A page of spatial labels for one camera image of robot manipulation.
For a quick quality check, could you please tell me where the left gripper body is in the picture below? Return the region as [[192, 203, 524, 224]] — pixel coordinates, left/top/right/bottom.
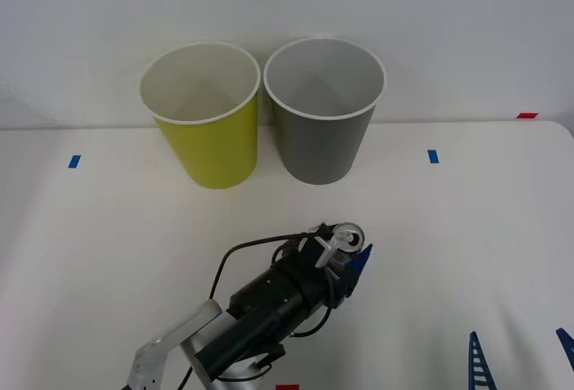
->
[[280, 230, 347, 309]]

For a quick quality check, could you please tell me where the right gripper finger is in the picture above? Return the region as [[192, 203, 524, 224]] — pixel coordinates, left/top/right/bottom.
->
[[467, 330, 488, 390], [555, 327, 574, 358]]

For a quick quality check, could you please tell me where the silver drink can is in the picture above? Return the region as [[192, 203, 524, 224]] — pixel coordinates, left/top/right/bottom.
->
[[330, 222, 369, 271]]

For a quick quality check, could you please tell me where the grey plastic bin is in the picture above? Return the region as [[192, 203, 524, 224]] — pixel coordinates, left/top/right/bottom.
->
[[263, 36, 387, 186]]

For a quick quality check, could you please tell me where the yellow-green plastic bin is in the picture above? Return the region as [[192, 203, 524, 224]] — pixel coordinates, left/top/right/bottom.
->
[[137, 39, 263, 191]]

